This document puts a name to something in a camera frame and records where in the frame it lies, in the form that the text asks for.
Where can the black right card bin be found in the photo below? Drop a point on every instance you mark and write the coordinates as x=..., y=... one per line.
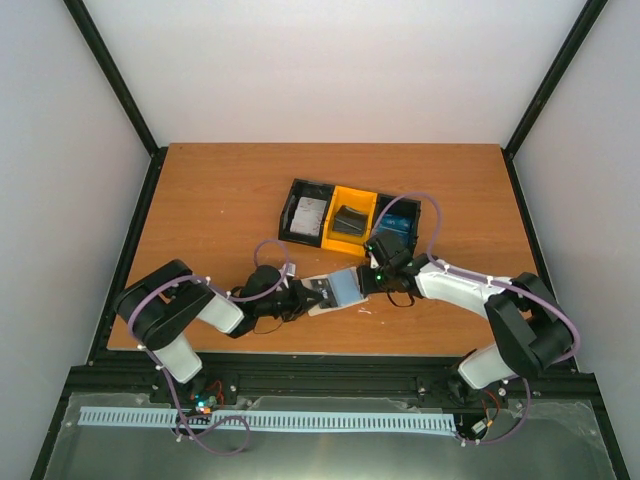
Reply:
x=405, y=207

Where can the black left card bin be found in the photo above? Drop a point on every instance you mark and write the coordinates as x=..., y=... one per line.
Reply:
x=303, y=188

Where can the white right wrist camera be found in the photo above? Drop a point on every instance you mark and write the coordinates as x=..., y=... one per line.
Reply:
x=373, y=263

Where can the white card stack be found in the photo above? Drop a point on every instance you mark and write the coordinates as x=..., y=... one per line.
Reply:
x=308, y=216

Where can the black frame post left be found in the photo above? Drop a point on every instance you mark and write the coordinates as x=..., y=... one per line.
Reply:
x=109, y=68

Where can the black frame post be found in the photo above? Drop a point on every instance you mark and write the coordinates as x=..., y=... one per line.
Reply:
x=572, y=43
x=109, y=68

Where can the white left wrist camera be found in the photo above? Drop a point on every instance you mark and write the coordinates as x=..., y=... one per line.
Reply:
x=288, y=270

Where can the black frame post right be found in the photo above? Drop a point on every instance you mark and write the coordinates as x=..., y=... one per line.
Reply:
x=572, y=43

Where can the black card bin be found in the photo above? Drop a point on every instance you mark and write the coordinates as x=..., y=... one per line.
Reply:
x=405, y=207
x=303, y=188

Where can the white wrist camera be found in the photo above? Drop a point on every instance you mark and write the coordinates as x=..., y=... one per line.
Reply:
x=288, y=270
x=373, y=263

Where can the yellow middle card bin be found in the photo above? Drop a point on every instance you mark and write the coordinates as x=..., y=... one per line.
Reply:
x=361, y=200

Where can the light blue cable duct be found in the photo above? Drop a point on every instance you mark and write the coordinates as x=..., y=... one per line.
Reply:
x=274, y=421

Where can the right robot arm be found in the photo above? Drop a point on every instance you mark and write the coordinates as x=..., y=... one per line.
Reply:
x=530, y=330

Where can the blue card stack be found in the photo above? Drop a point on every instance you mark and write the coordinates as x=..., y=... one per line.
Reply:
x=398, y=225

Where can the beige card holder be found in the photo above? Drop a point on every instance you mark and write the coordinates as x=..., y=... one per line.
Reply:
x=339, y=290

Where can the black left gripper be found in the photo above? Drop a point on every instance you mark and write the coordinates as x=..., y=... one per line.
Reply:
x=300, y=304

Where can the black card stack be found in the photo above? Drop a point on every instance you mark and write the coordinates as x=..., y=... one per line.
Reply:
x=350, y=221

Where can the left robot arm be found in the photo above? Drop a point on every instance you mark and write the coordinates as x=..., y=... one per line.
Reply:
x=158, y=308

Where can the black front frame rail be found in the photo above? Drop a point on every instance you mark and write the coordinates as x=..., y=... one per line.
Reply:
x=420, y=381

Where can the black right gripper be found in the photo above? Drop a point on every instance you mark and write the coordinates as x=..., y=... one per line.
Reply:
x=367, y=286

